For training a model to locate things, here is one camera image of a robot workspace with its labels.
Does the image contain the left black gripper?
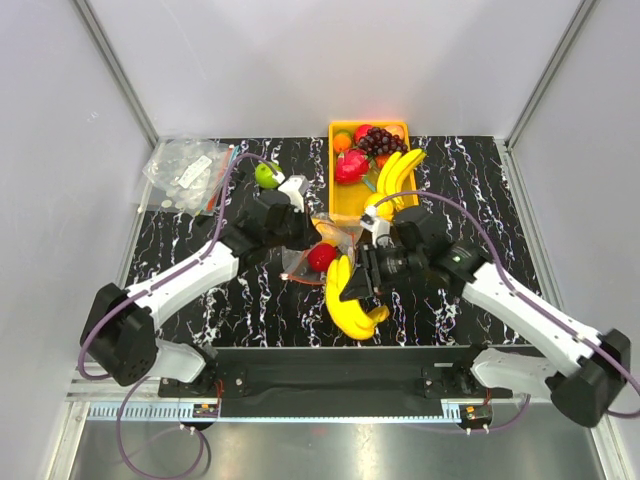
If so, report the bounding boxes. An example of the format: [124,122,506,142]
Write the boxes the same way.
[266,203,322,252]

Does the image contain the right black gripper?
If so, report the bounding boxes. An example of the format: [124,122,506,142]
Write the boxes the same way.
[340,241,426,302]

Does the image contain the yellow banana bunch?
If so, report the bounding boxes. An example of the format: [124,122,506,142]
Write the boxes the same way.
[325,255,390,341]
[376,149,427,195]

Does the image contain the green apple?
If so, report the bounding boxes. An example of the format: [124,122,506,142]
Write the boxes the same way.
[254,162,282,189]

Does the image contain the red apple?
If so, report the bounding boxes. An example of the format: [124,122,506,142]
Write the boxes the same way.
[307,242,338,272]

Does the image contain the clear zip bag orange zipper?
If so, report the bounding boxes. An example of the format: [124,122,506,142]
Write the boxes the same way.
[280,212,363,286]

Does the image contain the yellow mango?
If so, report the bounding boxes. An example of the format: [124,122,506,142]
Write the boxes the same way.
[312,218,351,249]

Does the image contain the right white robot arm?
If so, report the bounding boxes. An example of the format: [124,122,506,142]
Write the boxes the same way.
[339,206,631,428]

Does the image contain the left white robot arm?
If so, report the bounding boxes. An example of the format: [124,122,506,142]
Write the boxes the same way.
[78,190,321,396]

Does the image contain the stack of clear zip bags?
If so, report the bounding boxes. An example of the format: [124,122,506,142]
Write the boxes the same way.
[142,138,235,217]

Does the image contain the yellow plastic fruit tray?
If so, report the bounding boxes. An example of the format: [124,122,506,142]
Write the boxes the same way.
[327,121,410,224]

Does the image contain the yellow pear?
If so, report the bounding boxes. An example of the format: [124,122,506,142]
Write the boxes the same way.
[364,193,395,221]

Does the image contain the pink dragon fruit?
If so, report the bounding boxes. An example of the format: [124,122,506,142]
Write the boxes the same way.
[334,148,370,185]

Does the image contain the orange fruit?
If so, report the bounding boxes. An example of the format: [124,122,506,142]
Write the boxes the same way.
[332,130,353,154]

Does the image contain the yellow banana bunch in tray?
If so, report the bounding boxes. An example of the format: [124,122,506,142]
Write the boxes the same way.
[376,149,427,195]

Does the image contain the red peach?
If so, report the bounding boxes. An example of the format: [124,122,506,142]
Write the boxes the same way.
[353,124,372,144]

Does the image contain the dark purple grape bunch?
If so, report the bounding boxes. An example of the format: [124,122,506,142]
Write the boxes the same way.
[356,127,408,156]

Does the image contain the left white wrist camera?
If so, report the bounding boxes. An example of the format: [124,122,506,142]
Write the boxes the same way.
[277,175,309,212]

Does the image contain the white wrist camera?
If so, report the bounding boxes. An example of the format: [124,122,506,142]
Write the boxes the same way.
[360,207,392,247]
[277,175,309,212]

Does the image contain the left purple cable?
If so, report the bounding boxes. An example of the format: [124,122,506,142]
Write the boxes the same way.
[79,153,281,476]

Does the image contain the purple cable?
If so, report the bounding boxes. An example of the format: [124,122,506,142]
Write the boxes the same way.
[367,189,640,434]
[79,153,281,476]

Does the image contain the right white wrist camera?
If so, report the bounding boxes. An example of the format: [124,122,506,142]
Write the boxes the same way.
[360,207,392,247]

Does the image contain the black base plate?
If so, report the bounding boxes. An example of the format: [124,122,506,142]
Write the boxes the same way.
[158,345,487,399]

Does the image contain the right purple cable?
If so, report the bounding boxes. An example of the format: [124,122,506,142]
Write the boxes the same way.
[367,189,640,434]

